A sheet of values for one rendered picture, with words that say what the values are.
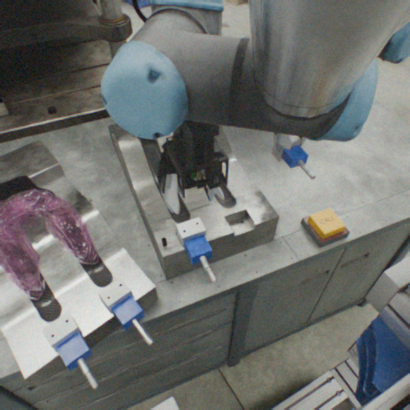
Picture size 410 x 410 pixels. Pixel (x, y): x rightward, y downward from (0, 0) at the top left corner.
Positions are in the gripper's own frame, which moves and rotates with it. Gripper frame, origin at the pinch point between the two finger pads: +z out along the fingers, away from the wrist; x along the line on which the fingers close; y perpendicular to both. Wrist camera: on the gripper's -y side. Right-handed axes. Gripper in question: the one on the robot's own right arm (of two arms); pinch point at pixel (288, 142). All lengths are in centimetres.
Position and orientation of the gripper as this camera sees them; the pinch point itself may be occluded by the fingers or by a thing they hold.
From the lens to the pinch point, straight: 85.5
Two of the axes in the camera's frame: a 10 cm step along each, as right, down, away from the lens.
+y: 4.0, 6.9, -6.0
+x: 9.2, -3.0, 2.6
